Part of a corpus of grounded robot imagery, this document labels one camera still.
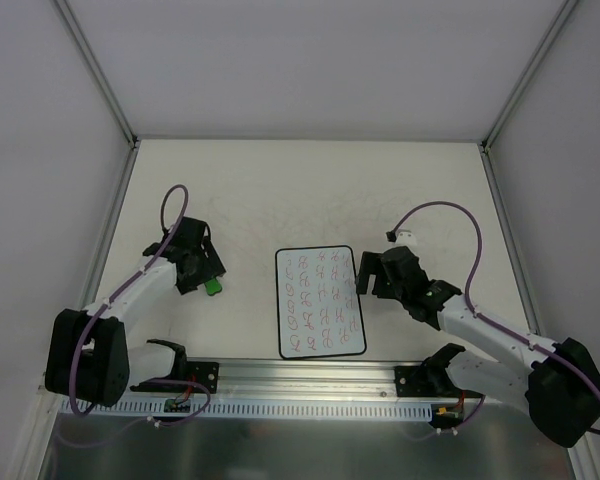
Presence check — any green whiteboard eraser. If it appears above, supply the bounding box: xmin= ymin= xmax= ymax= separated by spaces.
xmin=204 ymin=278 xmax=223 ymax=296

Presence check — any small black-framed whiteboard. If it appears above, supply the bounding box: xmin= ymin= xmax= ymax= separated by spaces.
xmin=275 ymin=245 xmax=367 ymax=360

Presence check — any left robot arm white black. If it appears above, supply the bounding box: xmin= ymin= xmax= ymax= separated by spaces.
xmin=44 ymin=217 xmax=226 ymax=407

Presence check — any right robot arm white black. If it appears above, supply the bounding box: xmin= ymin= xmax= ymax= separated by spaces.
xmin=356 ymin=246 xmax=600 ymax=448

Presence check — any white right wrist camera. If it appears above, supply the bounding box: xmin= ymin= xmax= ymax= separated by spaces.
xmin=385 ymin=228 xmax=418 ymax=247

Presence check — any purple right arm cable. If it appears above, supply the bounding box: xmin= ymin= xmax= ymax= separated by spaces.
xmin=384 ymin=200 xmax=600 ymax=436

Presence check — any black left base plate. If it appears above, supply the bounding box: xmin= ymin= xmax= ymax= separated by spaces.
xmin=182 ymin=360 xmax=220 ymax=395

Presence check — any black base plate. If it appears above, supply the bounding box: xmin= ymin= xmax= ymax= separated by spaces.
xmin=182 ymin=360 xmax=220 ymax=395
xmin=393 ymin=364 xmax=459 ymax=398

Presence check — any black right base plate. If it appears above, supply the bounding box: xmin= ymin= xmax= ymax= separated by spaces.
xmin=393 ymin=364 xmax=459 ymax=398

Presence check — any aluminium mounting rail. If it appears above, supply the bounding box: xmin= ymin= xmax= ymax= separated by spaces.
xmin=37 ymin=354 xmax=581 ymax=404

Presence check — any white slotted cable duct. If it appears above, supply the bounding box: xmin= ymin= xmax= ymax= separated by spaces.
xmin=92 ymin=396 xmax=433 ymax=423

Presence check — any left aluminium frame post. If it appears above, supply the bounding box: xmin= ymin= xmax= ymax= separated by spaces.
xmin=50 ymin=0 xmax=138 ymax=149

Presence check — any aluminium frame post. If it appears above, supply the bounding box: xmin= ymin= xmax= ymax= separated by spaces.
xmin=50 ymin=0 xmax=138 ymax=149
xmin=481 ymin=0 xmax=580 ymax=151

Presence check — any right aluminium frame post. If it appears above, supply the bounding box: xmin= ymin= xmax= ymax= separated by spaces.
xmin=481 ymin=0 xmax=580 ymax=151

